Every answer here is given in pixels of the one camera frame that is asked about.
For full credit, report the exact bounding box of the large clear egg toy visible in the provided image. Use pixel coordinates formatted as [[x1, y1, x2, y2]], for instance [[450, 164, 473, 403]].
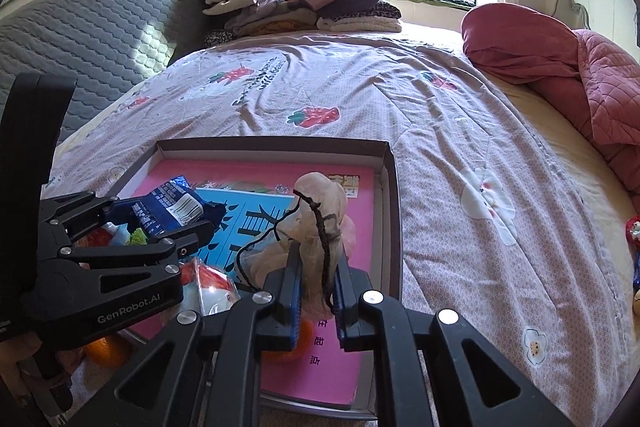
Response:
[[180, 257, 241, 313]]

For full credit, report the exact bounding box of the pink quilt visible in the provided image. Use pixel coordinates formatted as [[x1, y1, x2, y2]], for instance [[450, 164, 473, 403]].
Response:
[[460, 3, 640, 198]]

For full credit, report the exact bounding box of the orange tangerine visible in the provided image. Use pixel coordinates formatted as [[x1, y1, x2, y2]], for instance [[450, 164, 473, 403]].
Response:
[[262, 317, 313, 363], [85, 334, 132, 369]]

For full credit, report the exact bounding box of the person's left hand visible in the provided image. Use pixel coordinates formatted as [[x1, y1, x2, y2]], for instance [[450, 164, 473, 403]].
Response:
[[0, 332, 46, 413]]

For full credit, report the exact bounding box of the white framed mirror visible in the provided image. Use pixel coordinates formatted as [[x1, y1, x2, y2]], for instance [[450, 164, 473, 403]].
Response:
[[552, 0, 591, 30]]

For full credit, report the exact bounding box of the small red egg toy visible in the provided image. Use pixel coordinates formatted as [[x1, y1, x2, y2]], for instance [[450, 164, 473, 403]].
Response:
[[87, 223, 131, 248]]

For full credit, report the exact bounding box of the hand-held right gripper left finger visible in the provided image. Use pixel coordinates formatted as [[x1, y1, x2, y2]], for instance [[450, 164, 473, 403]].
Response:
[[65, 243, 313, 427]]

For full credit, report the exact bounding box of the grey quilted headboard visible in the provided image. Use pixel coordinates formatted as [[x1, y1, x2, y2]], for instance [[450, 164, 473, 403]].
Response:
[[0, 0, 211, 148]]

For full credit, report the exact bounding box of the beige bed sheet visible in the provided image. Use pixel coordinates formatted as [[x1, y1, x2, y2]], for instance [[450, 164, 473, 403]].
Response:
[[480, 72, 640, 408]]

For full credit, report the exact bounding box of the grey cardboard box tray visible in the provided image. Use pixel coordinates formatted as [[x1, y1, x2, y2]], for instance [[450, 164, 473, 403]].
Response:
[[107, 137, 403, 420]]

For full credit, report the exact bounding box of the pink and blue book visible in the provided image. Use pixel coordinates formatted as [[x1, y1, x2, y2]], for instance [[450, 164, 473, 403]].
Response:
[[127, 161, 376, 410]]

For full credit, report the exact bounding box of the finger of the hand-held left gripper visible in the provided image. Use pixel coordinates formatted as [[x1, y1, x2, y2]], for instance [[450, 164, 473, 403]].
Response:
[[42, 190, 142, 241], [59, 220, 217, 274]]

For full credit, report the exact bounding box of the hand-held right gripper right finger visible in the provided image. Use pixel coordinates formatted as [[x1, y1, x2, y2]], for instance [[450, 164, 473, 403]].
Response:
[[334, 257, 576, 427]]

